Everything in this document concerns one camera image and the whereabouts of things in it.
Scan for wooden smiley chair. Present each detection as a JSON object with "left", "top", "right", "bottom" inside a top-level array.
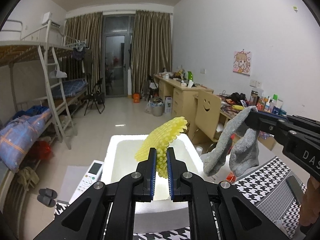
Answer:
[{"left": 189, "top": 90, "right": 221, "bottom": 145}]

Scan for person's right hand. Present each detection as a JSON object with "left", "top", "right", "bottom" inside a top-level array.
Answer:
[{"left": 299, "top": 176, "right": 320, "bottom": 226}]

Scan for white lotion pump bottle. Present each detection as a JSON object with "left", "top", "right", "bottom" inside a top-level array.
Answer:
[{"left": 226, "top": 172, "right": 236, "bottom": 184}]

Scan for brown curtain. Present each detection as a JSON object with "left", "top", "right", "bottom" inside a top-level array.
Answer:
[
  {"left": 65, "top": 12, "right": 103, "bottom": 88},
  {"left": 131, "top": 10, "right": 172, "bottom": 94}
]

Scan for yellow bristly sponge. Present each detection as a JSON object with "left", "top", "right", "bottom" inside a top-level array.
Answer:
[{"left": 135, "top": 116, "right": 187, "bottom": 179}]

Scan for houndstooth table cloth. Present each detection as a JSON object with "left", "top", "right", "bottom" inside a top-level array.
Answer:
[{"left": 53, "top": 155, "right": 307, "bottom": 240}]

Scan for glass balcony door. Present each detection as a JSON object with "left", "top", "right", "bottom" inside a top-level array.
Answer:
[{"left": 101, "top": 14, "right": 135, "bottom": 98}]

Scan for red bag under bed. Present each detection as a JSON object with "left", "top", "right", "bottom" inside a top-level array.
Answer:
[{"left": 27, "top": 141, "right": 52, "bottom": 160}]

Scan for white remote control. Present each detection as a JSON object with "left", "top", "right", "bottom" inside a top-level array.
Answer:
[{"left": 69, "top": 160, "right": 104, "bottom": 204}]

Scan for dark blue bottle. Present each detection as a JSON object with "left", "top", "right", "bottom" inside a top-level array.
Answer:
[{"left": 272, "top": 106, "right": 287, "bottom": 115}]

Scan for left brown curtain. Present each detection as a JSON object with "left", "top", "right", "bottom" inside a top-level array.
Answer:
[{"left": 65, "top": 12, "right": 103, "bottom": 88}]

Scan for blue plaid quilt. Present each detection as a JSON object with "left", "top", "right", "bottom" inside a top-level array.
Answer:
[{"left": 1, "top": 109, "right": 52, "bottom": 173}]

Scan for white air conditioner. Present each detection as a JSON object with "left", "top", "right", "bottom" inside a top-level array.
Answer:
[{"left": 42, "top": 12, "right": 61, "bottom": 28}]

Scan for black slippers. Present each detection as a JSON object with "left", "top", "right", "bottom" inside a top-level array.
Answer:
[{"left": 37, "top": 188, "right": 57, "bottom": 207}]

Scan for black folding chair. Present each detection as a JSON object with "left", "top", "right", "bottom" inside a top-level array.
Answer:
[{"left": 84, "top": 78, "right": 105, "bottom": 115}]

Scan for grey sock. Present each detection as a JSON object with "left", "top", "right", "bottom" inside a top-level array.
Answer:
[{"left": 203, "top": 106, "right": 260, "bottom": 177}]

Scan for white styrofoam box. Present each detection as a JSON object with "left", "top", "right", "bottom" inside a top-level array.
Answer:
[{"left": 100, "top": 133, "right": 205, "bottom": 234}]

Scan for grey waste bin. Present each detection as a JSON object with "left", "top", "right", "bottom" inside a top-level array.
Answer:
[{"left": 152, "top": 102, "right": 164, "bottom": 117}]

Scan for right brown curtain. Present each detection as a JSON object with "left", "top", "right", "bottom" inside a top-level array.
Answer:
[{"left": 131, "top": 10, "right": 172, "bottom": 94}]

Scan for wall power sockets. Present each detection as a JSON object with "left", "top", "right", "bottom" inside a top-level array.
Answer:
[{"left": 249, "top": 79, "right": 262, "bottom": 88}]

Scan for white metal bunk bed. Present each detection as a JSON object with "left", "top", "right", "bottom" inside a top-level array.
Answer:
[{"left": 0, "top": 19, "right": 90, "bottom": 151}]

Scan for orange bag on floor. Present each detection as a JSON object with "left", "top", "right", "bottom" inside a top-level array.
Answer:
[{"left": 132, "top": 93, "right": 140, "bottom": 103}]

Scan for light wooden desk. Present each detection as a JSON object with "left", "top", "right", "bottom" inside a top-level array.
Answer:
[{"left": 152, "top": 73, "right": 276, "bottom": 151}]

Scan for blue spray bottle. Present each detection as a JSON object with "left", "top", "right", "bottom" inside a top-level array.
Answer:
[{"left": 196, "top": 146, "right": 203, "bottom": 156}]

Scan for anime girl poster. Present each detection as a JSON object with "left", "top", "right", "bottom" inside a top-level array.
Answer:
[{"left": 233, "top": 50, "right": 252, "bottom": 76}]

